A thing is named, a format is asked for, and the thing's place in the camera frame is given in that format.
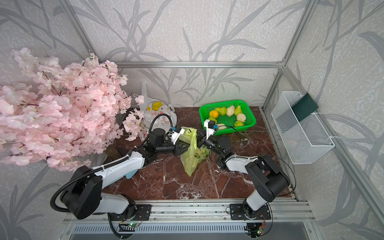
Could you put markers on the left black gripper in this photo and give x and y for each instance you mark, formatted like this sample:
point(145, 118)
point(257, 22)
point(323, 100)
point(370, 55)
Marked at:
point(178, 147)

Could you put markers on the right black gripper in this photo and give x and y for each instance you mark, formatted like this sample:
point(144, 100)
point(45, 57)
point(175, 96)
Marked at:
point(200, 138)

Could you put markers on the light green plastic bag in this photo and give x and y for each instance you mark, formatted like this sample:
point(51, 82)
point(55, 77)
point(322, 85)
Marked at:
point(194, 155)

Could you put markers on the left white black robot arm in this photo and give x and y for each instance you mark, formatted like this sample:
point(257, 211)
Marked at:
point(83, 195)

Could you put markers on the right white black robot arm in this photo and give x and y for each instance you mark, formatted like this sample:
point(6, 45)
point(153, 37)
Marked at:
point(268, 178)

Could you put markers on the green pear centre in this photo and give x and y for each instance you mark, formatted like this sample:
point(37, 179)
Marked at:
point(213, 119)

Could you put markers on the green pear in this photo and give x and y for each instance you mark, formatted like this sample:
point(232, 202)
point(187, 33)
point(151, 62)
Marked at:
point(213, 119)
point(238, 124)
point(222, 111)
point(238, 110)

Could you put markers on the cream pear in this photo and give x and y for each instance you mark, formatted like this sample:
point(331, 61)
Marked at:
point(221, 126)
point(241, 117)
point(230, 111)

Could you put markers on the green plastic basket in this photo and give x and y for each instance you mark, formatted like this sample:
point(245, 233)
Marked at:
point(229, 121)

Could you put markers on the orange pear upper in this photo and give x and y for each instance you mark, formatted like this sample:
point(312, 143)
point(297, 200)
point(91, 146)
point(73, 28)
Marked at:
point(214, 114)

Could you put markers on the green pear top left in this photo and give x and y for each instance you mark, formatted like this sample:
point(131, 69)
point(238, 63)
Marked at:
point(222, 111)

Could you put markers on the cream pear top centre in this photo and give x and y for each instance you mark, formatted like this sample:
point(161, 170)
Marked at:
point(230, 111)

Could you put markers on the white printed plastic bag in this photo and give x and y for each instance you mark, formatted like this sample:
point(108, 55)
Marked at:
point(151, 109)

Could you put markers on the cream pear right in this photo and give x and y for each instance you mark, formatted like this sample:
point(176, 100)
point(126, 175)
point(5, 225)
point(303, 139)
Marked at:
point(241, 117)

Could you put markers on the green pear top right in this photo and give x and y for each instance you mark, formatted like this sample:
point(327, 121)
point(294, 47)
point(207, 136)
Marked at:
point(238, 110)

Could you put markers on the light blue spatula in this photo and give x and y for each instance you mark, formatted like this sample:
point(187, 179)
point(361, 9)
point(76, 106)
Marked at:
point(130, 174)

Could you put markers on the dark green card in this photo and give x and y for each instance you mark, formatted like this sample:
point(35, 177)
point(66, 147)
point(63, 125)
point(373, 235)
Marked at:
point(304, 107)

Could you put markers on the pink artificial blossom tree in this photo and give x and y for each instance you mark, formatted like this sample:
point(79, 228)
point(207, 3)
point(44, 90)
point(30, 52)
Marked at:
point(67, 114)

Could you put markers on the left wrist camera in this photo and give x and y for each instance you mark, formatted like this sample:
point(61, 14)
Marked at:
point(176, 132)

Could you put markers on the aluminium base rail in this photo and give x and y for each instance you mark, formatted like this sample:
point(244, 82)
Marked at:
point(217, 216)

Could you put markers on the white wire mesh basket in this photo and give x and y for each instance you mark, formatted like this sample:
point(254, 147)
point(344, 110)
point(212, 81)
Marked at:
point(304, 136)

